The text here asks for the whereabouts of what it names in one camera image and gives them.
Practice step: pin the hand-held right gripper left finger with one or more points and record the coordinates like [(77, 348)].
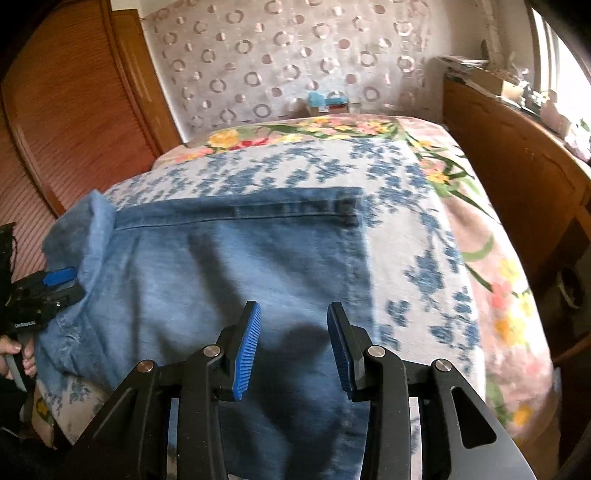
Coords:
[(247, 350)]

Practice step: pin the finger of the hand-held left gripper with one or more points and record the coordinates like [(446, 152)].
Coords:
[(57, 277), (69, 295)]

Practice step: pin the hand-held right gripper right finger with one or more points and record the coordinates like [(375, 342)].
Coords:
[(336, 350)]

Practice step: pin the blue denim pants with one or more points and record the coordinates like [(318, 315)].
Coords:
[(207, 277)]

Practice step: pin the person's left hand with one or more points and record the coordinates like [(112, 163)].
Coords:
[(28, 364)]

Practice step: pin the blue floral cloth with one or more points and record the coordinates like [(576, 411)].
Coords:
[(406, 230)]

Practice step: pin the wooden slatted wardrobe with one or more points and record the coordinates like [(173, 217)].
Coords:
[(69, 115)]

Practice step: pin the bed with floral bedspread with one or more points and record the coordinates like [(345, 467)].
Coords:
[(503, 295)]

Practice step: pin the round waste bin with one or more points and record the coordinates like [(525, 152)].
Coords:
[(571, 288)]

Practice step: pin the cardboard box with blue packs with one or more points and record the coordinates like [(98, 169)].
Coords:
[(325, 104)]

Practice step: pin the wooden side cabinet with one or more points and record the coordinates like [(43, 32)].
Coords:
[(517, 175)]

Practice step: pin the circle-patterned sheer curtain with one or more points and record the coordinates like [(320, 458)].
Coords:
[(286, 60)]

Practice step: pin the stack of papers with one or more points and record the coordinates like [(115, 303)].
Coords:
[(461, 64)]

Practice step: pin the open cardboard box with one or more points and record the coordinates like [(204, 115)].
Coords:
[(501, 83)]

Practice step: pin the window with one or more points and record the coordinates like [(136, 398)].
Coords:
[(558, 60)]

